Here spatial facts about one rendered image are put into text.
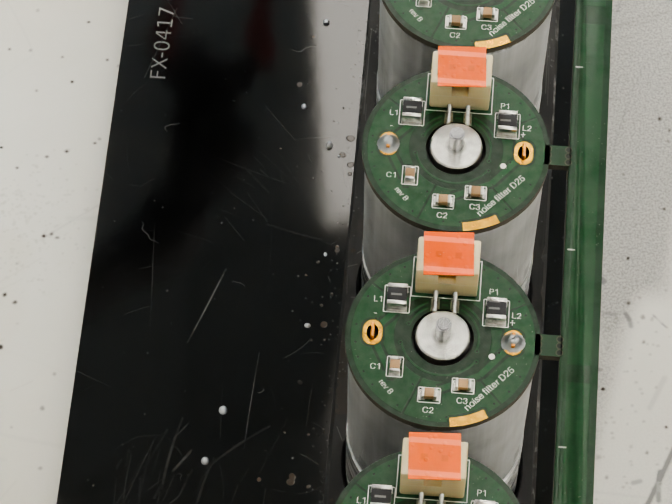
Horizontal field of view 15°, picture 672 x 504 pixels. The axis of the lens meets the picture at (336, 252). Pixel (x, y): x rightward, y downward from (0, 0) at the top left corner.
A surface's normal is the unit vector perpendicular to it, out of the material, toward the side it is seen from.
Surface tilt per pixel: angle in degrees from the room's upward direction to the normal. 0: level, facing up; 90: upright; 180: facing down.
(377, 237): 90
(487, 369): 0
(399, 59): 90
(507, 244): 90
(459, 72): 0
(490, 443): 90
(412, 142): 0
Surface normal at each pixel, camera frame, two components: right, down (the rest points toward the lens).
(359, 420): -0.88, 0.41
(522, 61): 0.61, 0.70
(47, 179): 0.00, -0.47
